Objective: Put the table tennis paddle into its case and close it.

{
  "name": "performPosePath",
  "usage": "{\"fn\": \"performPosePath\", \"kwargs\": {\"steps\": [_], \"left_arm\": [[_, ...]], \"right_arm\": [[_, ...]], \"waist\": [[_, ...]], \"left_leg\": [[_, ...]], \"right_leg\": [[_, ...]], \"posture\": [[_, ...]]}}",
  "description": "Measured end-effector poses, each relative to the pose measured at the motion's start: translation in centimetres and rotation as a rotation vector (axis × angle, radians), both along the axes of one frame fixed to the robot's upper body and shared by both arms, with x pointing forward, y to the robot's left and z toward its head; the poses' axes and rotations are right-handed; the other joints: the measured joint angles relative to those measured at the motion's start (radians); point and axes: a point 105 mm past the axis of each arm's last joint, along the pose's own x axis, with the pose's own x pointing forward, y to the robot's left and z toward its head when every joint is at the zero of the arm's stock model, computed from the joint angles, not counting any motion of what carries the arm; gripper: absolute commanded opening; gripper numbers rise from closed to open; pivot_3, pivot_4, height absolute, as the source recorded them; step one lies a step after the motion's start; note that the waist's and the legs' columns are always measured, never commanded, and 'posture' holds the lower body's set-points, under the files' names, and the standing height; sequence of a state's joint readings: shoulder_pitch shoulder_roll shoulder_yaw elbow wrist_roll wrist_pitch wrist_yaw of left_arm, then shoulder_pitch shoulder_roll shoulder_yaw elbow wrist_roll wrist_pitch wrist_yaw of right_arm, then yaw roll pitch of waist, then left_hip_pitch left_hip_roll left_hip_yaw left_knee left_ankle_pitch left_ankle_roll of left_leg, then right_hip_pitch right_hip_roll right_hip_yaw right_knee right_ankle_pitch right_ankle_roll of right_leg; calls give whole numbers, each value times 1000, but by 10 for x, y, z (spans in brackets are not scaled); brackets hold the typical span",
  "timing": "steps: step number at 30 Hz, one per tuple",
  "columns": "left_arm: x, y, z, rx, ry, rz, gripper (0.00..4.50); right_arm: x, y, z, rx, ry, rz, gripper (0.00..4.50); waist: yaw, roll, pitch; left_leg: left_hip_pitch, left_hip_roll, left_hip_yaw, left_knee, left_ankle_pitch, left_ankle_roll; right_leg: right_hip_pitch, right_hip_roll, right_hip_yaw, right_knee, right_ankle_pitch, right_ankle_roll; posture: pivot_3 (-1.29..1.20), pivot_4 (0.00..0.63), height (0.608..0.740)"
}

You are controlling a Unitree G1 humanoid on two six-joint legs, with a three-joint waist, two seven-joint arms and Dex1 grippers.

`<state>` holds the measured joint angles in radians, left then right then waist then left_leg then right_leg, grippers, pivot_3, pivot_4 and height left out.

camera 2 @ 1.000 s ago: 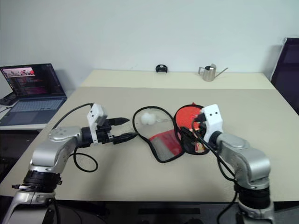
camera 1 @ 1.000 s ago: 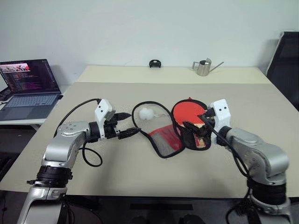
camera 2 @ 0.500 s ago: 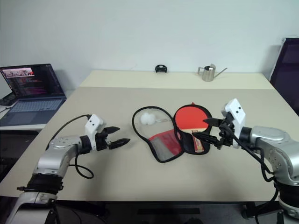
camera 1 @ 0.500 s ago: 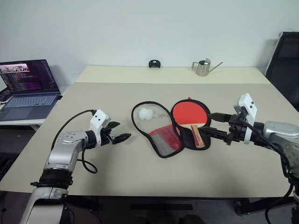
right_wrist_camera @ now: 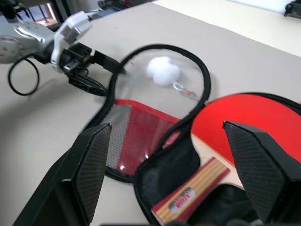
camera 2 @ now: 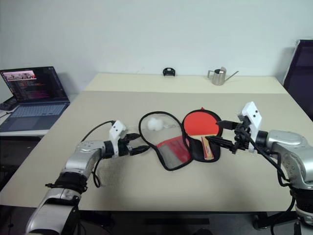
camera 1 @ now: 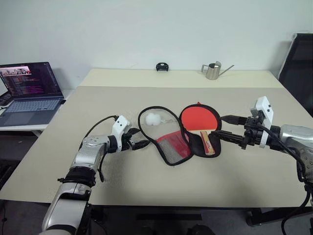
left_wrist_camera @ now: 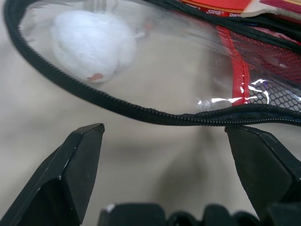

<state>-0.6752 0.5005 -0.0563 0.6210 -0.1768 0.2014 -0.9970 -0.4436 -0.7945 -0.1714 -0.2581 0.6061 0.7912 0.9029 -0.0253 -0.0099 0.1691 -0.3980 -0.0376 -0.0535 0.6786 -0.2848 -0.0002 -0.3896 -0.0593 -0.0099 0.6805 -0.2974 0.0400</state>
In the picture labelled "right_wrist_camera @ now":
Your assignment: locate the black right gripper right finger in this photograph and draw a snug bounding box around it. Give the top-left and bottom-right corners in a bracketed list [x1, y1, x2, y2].
[222, 121, 301, 224]

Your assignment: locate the red table tennis paddle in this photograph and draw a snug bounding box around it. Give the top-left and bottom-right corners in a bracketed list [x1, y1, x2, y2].
[151, 93, 301, 224]

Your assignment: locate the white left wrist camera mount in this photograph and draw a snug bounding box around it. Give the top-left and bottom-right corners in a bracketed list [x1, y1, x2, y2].
[50, 10, 93, 72]

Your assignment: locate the white fluffy pompom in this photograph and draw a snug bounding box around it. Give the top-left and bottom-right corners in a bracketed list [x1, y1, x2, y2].
[146, 56, 182, 87]

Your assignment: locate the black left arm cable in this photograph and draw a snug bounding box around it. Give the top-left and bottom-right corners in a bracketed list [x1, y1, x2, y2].
[8, 57, 40, 96]

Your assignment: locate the silver keychain chain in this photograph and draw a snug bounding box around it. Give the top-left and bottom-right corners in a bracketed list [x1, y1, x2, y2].
[173, 81, 198, 102]

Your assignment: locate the black paddle case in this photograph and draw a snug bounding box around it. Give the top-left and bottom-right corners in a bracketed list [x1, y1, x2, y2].
[83, 43, 301, 226]

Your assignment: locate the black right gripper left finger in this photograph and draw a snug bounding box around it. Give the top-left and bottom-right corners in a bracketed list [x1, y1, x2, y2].
[13, 122, 112, 226]

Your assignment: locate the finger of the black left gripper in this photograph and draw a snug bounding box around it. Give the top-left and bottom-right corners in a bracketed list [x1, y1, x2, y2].
[69, 74, 109, 97]
[93, 50, 127, 76]

